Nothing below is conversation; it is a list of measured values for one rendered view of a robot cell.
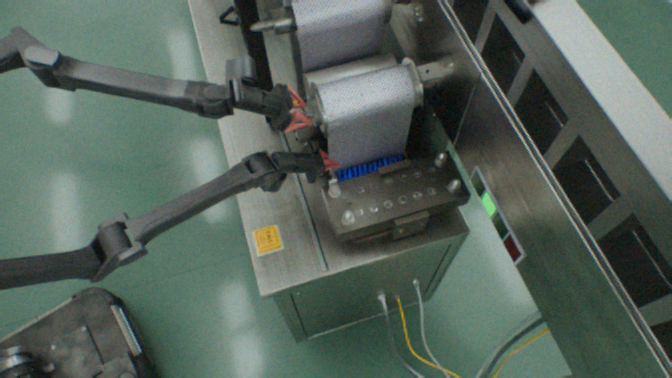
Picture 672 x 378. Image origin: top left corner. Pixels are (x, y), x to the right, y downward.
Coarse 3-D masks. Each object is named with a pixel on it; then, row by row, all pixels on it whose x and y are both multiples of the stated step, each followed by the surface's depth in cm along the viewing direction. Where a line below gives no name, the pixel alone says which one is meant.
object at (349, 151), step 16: (384, 128) 128; (400, 128) 130; (336, 144) 127; (352, 144) 130; (368, 144) 133; (384, 144) 135; (400, 144) 138; (336, 160) 135; (352, 160) 137; (368, 160) 140
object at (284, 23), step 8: (280, 8) 124; (288, 8) 124; (272, 16) 123; (280, 16) 123; (288, 16) 123; (280, 24) 124; (288, 24) 124; (296, 24) 125; (280, 32) 125; (288, 32) 127
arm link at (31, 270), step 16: (112, 224) 109; (96, 240) 110; (112, 240) 107; (128, 240) 109; (32, 256) 98; (48, 256) 101; (64, 256) 103; (80, 256) 106; (96, 256) 109; (112, 256) 106; (0, 272) 92; (16, 272) 94; (32, 272) 96; (48, 272) 99; (64, 272) 103; (80, 272) 106; (96, 272) 109; (0, 288) 94
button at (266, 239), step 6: (264, 228) 143; (270, 228) 143; (258, 234) 142; (264, 234) 142; (270, 234) 142; (276, 234) 142; (258, 240) 141; (264, 240) 141; (270, 240) 141; (276, 240) 141; (258, 246) 141; (264, 246) 141; (270, 246) 140; (276, 246) 141; (264, 252) 142
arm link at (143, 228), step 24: (240, 168) 119; (264, 168) 119; (192, 192) 115; (216, 192) 115; (240, 192) 120; (120, 216) 111; (144, 216) 111; (168, 216) 111; (192, 216) 117; (144, 240) 110; (120, 264) 108
